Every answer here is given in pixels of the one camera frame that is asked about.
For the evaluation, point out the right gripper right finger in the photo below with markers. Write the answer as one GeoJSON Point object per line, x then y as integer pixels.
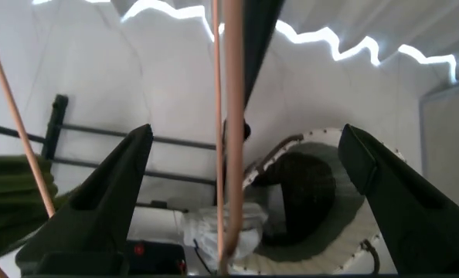
{"type": "Point", "coordinates": [419, 224]}

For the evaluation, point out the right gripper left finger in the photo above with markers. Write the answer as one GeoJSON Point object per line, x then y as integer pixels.
{"type": "Point", "coordinates": [94, 216]}

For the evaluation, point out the green long-sleeved shirt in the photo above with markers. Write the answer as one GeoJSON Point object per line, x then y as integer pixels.
{"type": "Point", "coordinates": [13, 193]}

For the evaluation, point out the white laundry basket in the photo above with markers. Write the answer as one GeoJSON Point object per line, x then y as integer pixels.
{"type": "Point", "coordinates": [310, 193]}

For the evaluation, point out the black clothes rack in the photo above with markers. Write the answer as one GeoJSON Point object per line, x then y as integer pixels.
{"type": "Point", "coordinates": [262, 38]}

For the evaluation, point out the pale grey shorts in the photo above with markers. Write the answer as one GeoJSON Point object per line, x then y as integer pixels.
{"type": "Point", "coordinates": [202, 228]}

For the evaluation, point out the white curtain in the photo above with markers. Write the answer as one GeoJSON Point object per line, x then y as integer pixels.
{"type": "Point", "coordinates": [368, 17]}

